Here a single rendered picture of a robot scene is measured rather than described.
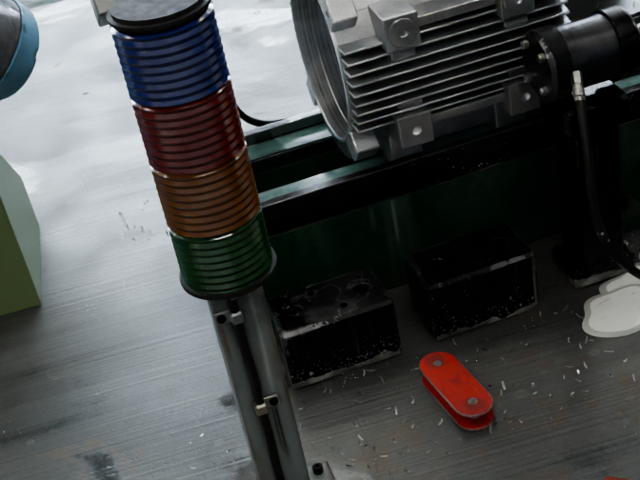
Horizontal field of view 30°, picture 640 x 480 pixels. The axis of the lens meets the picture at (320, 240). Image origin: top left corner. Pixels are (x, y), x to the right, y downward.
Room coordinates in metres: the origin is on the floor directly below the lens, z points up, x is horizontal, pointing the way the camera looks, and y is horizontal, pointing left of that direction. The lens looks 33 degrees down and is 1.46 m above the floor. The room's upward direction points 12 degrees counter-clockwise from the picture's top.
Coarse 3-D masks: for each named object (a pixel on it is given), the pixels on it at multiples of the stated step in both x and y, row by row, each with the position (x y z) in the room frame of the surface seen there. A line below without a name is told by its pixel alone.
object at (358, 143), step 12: (324, 0) 0.90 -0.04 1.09; (336, 0) 0.90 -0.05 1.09; (348, 0) 0.90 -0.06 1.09; (324, 12) 0.91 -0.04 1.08; (336, 12) 0.89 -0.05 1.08; (348, 12) 0.89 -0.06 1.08; (336, 24) 0.89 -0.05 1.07; (348, 24) 0.90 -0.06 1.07; (312, 96) 1.02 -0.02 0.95; (372, 132) 0.90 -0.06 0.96; (348, 144) 0.91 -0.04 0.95; (360, 144) 0.89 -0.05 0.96; (372, 144) 0.89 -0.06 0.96; (360, 156) 0.90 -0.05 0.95
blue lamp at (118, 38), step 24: (192, 24) 0.62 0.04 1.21; (216, 24) 0.64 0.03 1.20; (120, 48) 0.63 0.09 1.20; (144, 48) 0.61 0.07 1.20; (168, 48) 0.61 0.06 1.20; (192, 48) 0.61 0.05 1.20; (216, 48) 0.63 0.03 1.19; (144, 72) 0.61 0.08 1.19; (168, 72) 0.61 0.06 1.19; (192, 72) 0.61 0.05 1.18; (216, 72) 0.62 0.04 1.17; (144, 96) 0.62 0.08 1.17; (168, 96) 0.61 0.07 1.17; (192, 96) 0.61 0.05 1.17
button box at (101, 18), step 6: (90, 0) 1.15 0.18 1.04; (96, 0) 1.11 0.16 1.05; (102, 0) 1.11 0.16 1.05; (108, 0) 1.11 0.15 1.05; (114, 0) 1.11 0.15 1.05; (96, 6) 1.11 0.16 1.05; (102, 6) 1.11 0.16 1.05; (108, 6) 1.11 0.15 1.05; (96, 12) 1.11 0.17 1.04; (102, 12) 1.10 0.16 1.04; (96, 18) 1.15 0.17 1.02; (102, 18) 1.12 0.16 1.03; (102, 24) 1.15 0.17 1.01; (108, 24) 1.16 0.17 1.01
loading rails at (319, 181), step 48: (288, 144) 1.00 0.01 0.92; (336, 144) 0.99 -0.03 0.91; (432, 144) 0.94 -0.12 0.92; (480, 144) 0.91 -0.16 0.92; (528, 144) 0.92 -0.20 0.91; (624, 144) 0.94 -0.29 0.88; (288, 192) 0.91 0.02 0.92; (336, 192) 0.89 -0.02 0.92; (384, 192) 0.90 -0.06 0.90; (432, 192) 0.91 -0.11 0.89; (480, 192) 0.91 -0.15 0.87; (528, 192) 0.92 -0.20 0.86; (624, 192) 0.94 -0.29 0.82; (288, 240) 0.88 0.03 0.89; (336, 240) 0.89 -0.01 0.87; (384, 240) 0.90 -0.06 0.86; (432, 240) 0.90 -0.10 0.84; (528, 240) 0.92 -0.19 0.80; (288, 288) 0.88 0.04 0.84
